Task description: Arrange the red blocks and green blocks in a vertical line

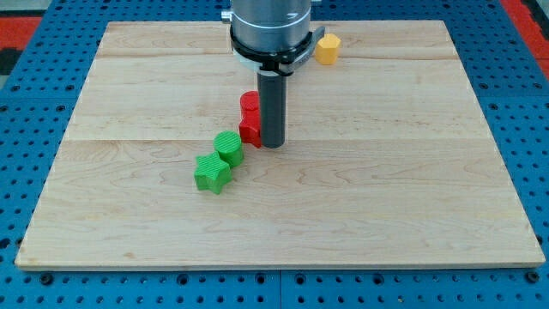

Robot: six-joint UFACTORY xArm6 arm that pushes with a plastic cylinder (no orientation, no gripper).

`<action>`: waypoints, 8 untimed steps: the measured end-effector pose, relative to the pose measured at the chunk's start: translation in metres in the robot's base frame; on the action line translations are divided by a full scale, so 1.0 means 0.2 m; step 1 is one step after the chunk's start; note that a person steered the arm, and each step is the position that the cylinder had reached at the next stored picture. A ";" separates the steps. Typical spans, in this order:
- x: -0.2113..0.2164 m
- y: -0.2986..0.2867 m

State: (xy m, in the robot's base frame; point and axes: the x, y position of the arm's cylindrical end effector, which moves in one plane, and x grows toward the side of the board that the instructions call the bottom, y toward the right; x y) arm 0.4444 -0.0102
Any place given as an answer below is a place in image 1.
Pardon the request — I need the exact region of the red star block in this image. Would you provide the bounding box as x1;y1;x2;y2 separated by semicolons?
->
238;110;262;148

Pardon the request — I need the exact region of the red cylinder block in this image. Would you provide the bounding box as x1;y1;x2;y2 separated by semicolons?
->
239;90;260;119

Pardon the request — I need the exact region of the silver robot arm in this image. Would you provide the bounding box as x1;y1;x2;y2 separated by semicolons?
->
221;0;325;57

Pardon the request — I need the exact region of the green cylinder block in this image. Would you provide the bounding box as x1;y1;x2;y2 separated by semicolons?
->
214;130;244;167

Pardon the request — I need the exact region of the green star block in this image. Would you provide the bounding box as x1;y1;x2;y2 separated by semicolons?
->
194;151;232;195

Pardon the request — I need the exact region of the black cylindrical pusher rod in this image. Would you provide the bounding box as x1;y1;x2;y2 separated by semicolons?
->
257;74;287;148

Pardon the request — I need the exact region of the wooden board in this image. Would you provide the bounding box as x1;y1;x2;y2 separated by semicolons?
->
15;21;545;271

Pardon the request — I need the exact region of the yellow hexagon block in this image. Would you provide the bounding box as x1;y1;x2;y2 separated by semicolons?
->
314;33;341;65

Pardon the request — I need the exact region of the black clamp ring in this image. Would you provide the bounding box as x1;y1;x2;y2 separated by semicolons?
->
229;25;326;77

